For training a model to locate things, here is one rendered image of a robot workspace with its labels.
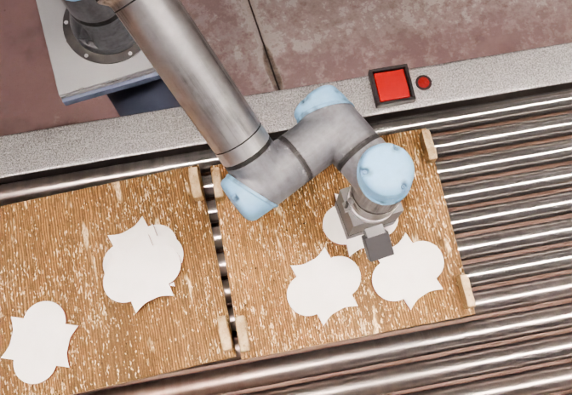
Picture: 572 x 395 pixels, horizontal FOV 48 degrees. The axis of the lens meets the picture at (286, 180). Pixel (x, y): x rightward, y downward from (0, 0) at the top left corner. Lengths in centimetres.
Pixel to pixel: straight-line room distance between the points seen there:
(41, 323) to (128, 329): 15
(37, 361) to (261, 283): 39
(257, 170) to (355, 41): 155
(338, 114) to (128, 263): 47
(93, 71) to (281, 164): 60
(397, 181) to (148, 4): 38
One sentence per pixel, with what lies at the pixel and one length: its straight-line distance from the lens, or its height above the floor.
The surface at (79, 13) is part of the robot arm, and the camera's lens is 127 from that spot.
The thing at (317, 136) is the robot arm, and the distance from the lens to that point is 88.
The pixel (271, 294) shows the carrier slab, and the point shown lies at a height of 94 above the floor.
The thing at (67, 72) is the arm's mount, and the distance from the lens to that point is 138.
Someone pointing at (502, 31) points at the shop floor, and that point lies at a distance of 250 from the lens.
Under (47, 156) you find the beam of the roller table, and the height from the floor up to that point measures 91.
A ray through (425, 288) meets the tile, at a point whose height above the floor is 95.
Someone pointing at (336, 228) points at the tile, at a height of 95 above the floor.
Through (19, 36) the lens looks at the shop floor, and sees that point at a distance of 254.
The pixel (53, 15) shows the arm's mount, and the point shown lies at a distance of 145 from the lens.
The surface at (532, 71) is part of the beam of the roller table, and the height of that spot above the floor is 91.
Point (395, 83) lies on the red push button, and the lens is 128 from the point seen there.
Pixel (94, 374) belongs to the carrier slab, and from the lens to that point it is 118.
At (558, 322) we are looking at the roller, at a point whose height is 92.
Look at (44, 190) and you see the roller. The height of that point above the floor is 92.
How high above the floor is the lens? 207
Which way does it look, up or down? 74 degrees down
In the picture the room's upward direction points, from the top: 1 degrees clockwise
